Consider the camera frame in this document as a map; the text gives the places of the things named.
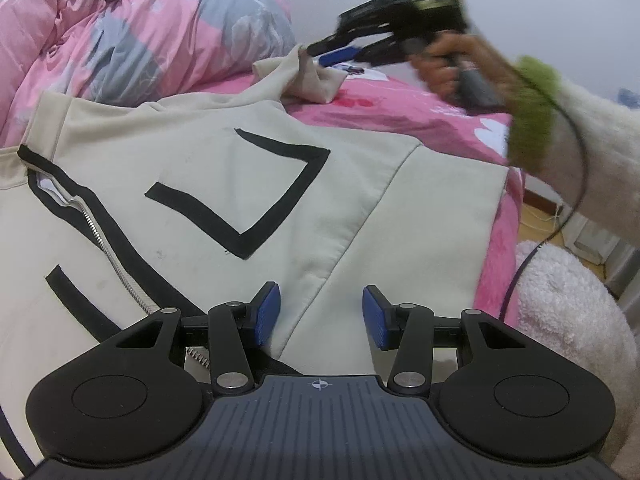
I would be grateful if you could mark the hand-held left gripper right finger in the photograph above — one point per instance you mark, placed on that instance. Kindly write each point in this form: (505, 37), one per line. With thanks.
(376, 317)

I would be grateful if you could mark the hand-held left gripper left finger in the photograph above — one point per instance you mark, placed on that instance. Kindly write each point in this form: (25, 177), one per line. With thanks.
(267, 315)

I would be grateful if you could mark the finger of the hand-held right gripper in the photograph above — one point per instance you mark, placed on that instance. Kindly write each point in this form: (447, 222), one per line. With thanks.
(330, 40)
(345, 54)

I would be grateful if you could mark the beige zip jacket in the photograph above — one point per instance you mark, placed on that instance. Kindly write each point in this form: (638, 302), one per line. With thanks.
(200, 175)

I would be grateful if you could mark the person's right hand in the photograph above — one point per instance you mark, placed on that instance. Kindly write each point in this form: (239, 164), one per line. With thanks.
(440, 75)

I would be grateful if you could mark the pink grey floral quilt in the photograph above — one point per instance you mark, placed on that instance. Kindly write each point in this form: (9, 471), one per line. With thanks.
(150, 20)

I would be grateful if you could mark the white plastic box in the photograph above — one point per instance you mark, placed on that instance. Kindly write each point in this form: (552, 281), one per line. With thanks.
(600, 245)

